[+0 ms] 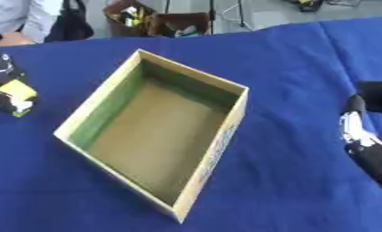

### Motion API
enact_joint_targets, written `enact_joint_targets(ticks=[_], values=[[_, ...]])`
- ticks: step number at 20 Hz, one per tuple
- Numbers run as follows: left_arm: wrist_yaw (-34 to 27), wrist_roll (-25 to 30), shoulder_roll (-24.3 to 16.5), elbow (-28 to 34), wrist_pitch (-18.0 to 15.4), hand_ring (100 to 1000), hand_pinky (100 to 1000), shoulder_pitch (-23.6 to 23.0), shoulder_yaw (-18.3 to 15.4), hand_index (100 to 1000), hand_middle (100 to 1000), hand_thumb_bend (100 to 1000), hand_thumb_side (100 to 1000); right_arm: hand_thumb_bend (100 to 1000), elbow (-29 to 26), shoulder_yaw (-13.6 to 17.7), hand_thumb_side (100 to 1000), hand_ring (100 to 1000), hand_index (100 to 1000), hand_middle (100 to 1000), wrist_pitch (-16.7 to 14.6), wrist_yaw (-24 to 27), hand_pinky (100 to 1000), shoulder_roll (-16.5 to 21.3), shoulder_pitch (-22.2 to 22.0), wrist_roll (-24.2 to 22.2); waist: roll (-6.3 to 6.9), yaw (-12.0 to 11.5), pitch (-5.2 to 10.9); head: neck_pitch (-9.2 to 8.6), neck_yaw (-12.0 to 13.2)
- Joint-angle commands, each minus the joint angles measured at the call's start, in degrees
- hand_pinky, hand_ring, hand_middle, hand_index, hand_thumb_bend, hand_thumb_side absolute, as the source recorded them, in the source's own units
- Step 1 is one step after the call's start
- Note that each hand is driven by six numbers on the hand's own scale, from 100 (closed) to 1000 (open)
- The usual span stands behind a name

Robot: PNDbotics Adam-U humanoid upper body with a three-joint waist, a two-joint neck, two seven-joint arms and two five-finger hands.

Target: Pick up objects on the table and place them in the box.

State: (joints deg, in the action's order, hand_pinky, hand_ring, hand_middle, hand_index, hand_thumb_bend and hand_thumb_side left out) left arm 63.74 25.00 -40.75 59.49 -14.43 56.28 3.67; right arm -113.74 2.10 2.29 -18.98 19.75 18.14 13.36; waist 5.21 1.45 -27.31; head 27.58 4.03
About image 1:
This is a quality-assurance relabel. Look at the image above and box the black tripod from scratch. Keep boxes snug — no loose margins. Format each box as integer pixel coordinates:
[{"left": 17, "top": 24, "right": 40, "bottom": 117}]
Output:
[{"left": 204, "top": 0, "right": 254, "bottom": 34}]

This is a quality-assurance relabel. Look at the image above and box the black bag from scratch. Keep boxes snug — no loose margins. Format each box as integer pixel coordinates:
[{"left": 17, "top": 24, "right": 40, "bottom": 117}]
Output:
[{"left": 43, "top": 0, "right": 95, "bottom": 44}]

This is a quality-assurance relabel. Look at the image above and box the person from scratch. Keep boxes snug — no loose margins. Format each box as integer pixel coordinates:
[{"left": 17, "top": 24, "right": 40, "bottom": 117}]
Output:
[{"left": 0, "top": 0, "right": 64, "bottom": 48}]

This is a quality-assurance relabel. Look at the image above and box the yellow block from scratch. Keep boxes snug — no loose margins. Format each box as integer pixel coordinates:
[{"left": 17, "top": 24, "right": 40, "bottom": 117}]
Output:
[{"left": 0, "top": 78, "right": 40, "bottom": 102}]

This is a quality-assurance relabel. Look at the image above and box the black and yellow object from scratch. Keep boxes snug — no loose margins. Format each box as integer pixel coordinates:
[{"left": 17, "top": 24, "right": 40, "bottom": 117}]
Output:
[{"left": 289, "top": 0, "right": 328, "bottom": 13}]

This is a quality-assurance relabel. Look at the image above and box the tan cardboard box green inside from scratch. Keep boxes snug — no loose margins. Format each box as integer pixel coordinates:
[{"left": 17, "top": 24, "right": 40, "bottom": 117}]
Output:
[{"left": 52, "top": 48, "right": 251, "bottom": 225}]

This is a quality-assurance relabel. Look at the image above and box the low brown cardboard box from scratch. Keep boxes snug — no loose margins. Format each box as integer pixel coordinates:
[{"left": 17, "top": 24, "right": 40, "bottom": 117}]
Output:
[{"left": 146, "top": 12, "right": 213, "bottom": 39}]

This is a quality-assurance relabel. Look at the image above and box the tall brown cardboard box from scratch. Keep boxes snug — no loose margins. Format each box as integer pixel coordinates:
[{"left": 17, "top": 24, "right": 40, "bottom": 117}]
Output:
[{"left": 102, "top": 0, "right": 159, "bottom": 38}]

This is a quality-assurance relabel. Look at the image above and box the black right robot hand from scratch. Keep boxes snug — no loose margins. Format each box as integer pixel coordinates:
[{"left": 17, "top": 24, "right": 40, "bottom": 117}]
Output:
[{"left": 338, "top": 80, "right": 382, "bottom": 193}]

